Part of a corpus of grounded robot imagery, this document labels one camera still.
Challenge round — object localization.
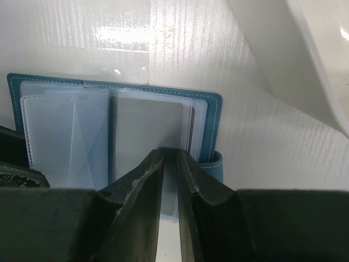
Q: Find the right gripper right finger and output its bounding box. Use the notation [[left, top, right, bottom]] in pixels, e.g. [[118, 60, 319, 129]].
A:
[[177, 152, 348, 261]]

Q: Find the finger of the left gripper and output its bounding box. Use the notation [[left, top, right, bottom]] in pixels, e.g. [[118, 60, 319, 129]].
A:
[[1, 126, 50, 188]]

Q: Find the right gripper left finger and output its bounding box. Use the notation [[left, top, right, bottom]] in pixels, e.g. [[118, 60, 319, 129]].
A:
[[1, 150, 164, 261]]

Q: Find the blue leather card holder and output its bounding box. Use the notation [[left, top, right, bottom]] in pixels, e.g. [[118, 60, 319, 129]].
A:
[[7, 73, 225, 223]]

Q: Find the white oblong tray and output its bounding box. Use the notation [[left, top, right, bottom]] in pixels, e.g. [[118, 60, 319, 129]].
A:
[[229, 1, 348, 136]]

